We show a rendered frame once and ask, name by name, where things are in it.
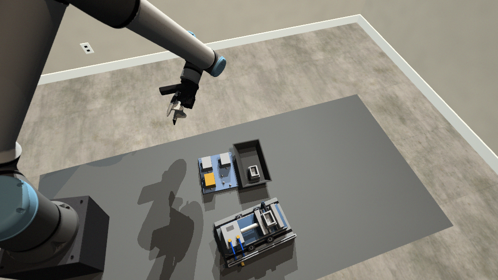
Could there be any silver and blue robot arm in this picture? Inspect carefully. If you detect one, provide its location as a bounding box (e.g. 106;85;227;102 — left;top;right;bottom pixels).
0;0;226;264

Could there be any yellow brass block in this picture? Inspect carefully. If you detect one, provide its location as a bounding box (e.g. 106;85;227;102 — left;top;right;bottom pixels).
204;173;216;189

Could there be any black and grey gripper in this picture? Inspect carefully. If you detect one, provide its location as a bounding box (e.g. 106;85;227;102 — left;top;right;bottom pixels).
167;78;199;125

